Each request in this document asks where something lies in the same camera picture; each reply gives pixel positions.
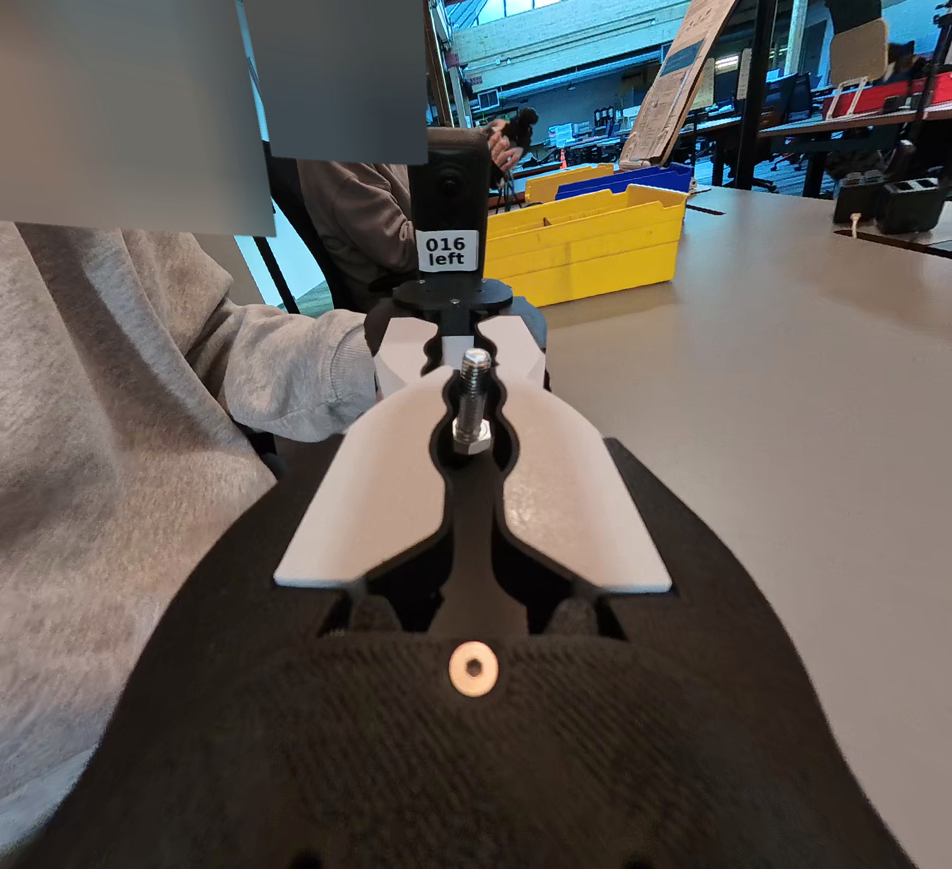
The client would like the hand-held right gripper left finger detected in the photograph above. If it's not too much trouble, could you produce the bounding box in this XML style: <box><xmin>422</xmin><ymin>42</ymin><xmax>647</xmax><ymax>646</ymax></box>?
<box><xmin>272</xmin><ymin>365</ymin><xmax>457</xmax><ymax>587</ymax></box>

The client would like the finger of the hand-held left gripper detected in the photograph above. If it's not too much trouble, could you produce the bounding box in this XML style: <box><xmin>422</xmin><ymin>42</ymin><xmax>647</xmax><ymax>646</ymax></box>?
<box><xmin>476</xmin><ymin>316</ymin><xmax>547</xmax><ymax>386</ymax></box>
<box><xmin>373</xmin><ymin>317</ymin><xmax>447</xmax><ymax>398</ymax></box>

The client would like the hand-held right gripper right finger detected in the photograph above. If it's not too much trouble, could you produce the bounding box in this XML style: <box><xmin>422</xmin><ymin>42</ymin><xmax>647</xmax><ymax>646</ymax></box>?
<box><xmin>491</xmin><ymin>372</ymin><xmax>674</xmax><ymax>595</ymax></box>

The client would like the silver hex bolt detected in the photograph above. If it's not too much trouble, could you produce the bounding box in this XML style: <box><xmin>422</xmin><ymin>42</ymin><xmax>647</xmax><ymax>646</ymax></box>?
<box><xmin>450</xmin><ymin>348</ymin><xmax>494</xmax><ymax>455</ymax></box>

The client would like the yellow bin with divider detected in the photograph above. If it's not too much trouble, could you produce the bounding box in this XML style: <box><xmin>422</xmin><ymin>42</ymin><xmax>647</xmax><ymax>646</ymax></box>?
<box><xmin>482</xmin><ymin>183</ymin><xmax>689</xmax><ymax>308</ymax></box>

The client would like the person's left forearm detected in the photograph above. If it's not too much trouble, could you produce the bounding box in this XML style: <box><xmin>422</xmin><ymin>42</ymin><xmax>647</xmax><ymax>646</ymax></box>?
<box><xmin>175</xmin><ymin>300</ymin><xmax>380</xmax><ymax>442</ymax></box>

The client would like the grey desk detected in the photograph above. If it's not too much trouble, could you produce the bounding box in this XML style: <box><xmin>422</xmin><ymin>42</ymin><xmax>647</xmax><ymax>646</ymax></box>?
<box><xmin>521</xmin><ymin>183</ymin><xmax>952</xmax><ymax>869</ymax></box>

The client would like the yellow plastic bin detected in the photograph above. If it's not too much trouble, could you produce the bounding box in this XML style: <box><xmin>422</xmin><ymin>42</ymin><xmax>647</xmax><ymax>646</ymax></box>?
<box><xmin>524</xmin><ymin>164</ymin><xmax>615</xmax><ymax>204</ymax></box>

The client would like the black office chair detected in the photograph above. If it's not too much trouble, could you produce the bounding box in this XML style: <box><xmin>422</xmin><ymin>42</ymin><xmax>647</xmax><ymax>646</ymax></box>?
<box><xmin>264</xmin><ymin>140</ymin><xmax>336</xmax><ymax>312</ymax></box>

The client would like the blue plastic bin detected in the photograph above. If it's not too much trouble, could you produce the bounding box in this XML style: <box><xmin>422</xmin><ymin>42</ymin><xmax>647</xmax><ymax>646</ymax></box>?
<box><xmin>554</xmin><ymin>164</ymin><xmax>694</xmax><ymax>202</ymax></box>

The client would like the wooden document stand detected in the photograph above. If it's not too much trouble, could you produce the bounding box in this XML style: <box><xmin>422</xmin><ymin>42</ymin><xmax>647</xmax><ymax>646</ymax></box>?
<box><xmin>619</xmin><ymin>0</ymin><xmax>769</xmax><ymax>169</ymax></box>

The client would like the person's grey sweatshirt torso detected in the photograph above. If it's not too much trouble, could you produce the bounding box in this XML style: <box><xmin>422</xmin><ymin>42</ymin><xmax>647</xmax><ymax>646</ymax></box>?
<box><xmin>0</xmin><ymin>222</ymin><xmax>287</xmax><ymax>866</ymax></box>

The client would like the black charging dock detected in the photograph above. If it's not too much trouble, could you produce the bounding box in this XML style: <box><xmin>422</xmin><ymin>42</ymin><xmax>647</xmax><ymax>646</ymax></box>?
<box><xmin>832</xmin><ymin>140</ymin><xmax>952</xmax><ymax>236</ymax></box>

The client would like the red bin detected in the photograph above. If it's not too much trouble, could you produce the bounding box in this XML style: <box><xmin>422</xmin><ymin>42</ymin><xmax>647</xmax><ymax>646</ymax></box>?
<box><xmin>824</xmin><ymin>71</ymin><xmax>952</xmax><ymax>120</ymax></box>

